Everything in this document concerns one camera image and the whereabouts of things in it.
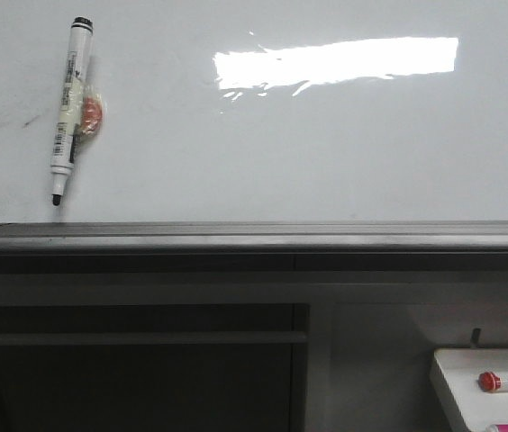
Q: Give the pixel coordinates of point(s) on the white whiteboard with frame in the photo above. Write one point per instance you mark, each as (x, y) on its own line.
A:
(316, 134)

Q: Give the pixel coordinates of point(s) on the white black-ink whiteboard marker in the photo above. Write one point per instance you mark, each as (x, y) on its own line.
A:
(79, 112)

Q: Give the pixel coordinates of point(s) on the white plastic marker tray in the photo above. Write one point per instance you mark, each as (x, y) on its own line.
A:
(454, 376)

